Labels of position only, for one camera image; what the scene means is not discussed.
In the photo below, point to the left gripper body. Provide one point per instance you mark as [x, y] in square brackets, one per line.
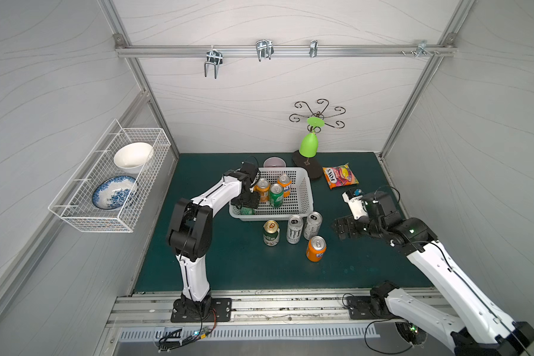
[248, 199]

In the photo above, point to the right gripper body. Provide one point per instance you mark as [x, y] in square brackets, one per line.
[353, 222]

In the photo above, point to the green Sprite can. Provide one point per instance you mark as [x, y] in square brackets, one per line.
[276, 195]

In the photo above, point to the white Monster can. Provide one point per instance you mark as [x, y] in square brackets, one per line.
[312, 225]
[294, 229]

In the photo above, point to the orange Fanta can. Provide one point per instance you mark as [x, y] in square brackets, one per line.
[316, 249]

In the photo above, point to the white plastic basket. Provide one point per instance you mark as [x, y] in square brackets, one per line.
[299, 202]

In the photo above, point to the green beer can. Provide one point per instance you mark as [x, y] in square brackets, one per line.
[271, 233]

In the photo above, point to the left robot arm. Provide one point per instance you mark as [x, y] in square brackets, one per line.
[191, 228]

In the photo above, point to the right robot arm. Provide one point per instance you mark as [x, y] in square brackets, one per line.
[478, 326]

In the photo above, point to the pink bowl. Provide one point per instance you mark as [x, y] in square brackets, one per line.
[274, 162]

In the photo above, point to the colourful snack bag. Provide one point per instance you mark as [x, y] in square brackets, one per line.
[339, 176]

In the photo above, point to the black metal cup stand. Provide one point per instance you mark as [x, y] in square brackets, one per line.
[311, 165]

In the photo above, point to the green plastic wine glass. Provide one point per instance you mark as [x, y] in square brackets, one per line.
[310, 142]

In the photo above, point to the white ceramic bowl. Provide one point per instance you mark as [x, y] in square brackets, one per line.
[132, 157]

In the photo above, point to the double metal hook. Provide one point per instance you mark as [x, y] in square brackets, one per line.
[214, 60]

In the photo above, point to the metal loop hook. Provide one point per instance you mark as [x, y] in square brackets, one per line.
[264, 49]

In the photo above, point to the blue patterned plate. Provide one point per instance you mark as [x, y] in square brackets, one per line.
[114, 193]

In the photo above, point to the small metal hook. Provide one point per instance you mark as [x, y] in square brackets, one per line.
[313, 48]

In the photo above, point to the right metal hook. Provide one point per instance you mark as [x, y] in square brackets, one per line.
[421, 50]

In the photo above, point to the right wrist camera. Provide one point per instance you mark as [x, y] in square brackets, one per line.
[353, 198]

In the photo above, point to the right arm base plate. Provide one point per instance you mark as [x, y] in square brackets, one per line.
[362, 307]

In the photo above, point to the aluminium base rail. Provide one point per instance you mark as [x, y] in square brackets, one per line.
[248, 307]

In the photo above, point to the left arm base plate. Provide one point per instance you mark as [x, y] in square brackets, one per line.
[218, 310]

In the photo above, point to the white wire wall basket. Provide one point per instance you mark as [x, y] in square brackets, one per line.
[74, 204]

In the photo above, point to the aluminium top rail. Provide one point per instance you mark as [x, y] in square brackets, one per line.
[280, 51]

